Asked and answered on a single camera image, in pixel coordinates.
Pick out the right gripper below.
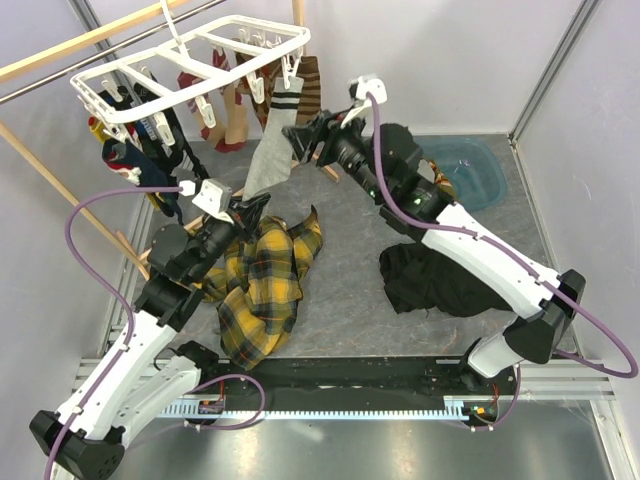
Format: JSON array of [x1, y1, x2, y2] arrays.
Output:
[[281, 105, 388, 202]]

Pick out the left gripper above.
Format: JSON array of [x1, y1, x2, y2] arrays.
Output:
[[187, 190, 270, 282]]

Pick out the grey sock black stripes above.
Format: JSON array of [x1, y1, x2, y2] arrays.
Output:
[[243, 77, 304, 200]]

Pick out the olive striped sock front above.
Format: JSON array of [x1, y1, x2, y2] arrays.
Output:
[[426, 159, 457, 200]]

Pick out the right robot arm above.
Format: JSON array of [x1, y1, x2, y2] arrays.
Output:
[[282, 111, 585, 394]]

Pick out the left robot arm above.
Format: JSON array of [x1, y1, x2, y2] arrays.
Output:
[[29, 192, 271, 479]]

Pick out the white plastic clip hanger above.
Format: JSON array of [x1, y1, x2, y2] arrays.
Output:
[[70, 1, 311, 146]]

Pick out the brown beige striped sock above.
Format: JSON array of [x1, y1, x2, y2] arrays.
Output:
[[296, 56, 321, 125]]

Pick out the argyle orange beige sock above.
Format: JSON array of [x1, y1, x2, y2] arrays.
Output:
[[237, 60, 281, 130]]

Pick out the yellow plaid shirt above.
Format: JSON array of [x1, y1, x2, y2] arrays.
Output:
[[201, 207, 324, 370]]

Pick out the black patterned sock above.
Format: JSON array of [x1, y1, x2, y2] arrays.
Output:
[[99, 82, 210, 180]]

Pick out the navy santa sock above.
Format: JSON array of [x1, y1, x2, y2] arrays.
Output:
[[101, 138, 183, 224]]

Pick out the blue plastic basin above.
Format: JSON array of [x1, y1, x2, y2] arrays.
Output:
[[416, 136, 508, 212]]

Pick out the yellow sock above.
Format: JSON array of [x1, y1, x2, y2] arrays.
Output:
[[88, 116, 111, 144]]

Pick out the black garment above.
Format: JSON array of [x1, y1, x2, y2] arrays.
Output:
[[379, 243, 511, 318]]

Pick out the metal hanging rod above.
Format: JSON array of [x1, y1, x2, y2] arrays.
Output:
[[0, 0, 226, 105]]

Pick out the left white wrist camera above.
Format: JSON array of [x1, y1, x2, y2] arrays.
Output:
[[192, 179, 234, 224]]

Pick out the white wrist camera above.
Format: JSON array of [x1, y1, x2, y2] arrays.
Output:
[[192, 179, 234, 224], [341, 74, 388, 129]]

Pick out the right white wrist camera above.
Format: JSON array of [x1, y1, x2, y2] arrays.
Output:
[[341, 74, 388, 129]]

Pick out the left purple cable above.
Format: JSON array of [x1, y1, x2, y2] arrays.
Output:
[[44, 185, 196, 480]]

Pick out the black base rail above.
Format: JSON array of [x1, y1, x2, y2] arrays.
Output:
[[119, 352, 516, 421]]

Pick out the wooden drying rack frame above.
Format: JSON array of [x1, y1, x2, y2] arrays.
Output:
[[0, 0, 341, 281]]

